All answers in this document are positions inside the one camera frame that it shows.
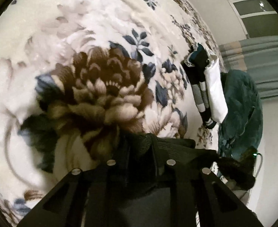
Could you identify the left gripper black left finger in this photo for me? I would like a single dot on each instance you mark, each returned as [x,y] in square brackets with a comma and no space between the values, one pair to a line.
[84,198]

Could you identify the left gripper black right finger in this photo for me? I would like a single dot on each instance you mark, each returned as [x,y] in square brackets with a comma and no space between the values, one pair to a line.
[199,198]

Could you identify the black small garment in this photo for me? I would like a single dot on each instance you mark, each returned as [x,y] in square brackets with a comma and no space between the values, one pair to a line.
[147,190]

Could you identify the dark green blanket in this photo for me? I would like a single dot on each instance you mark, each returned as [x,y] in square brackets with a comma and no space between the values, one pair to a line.
[242,129]

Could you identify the floral plush blanket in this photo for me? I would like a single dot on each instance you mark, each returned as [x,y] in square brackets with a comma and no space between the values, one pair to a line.
[74,74]

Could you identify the black striped folded garment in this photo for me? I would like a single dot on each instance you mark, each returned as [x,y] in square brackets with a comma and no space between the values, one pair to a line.
[194,65]

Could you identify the grey-green striped curtain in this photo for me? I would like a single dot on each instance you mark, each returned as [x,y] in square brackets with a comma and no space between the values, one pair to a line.
[259,58]

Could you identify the window with metal grille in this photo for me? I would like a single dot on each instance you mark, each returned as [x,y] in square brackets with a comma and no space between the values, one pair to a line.
[257,17]

